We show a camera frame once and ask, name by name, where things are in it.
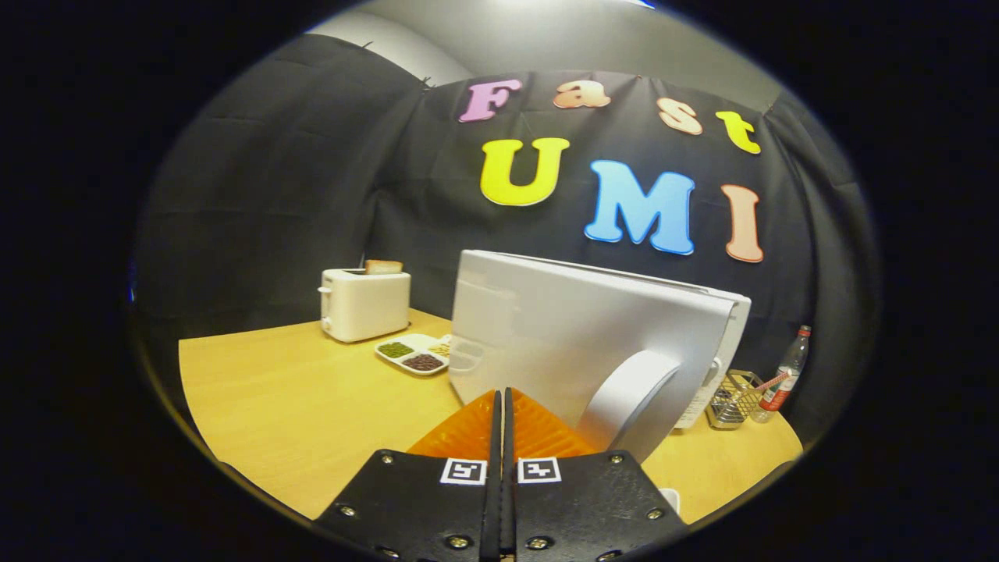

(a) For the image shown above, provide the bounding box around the clear plastic bottle red label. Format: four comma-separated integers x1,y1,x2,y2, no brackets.
753,325,812,424

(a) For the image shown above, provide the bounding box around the white divided dish of beans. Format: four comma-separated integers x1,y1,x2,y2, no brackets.
375,333,452,377

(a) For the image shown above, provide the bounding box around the wire mesh basket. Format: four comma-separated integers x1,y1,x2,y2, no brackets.
706,370,766,431

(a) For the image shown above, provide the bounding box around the cream toaster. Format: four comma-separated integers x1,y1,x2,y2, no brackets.
318,268,412,343

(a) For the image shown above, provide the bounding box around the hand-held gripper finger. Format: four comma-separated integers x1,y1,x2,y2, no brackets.
503,386,689,562
316,388,504,562

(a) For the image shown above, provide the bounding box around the black backdrop cloth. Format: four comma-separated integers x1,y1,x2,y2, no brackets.
133,33,879,446

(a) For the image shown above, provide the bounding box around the white toaster oven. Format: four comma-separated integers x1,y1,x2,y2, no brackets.
447,249,752,465

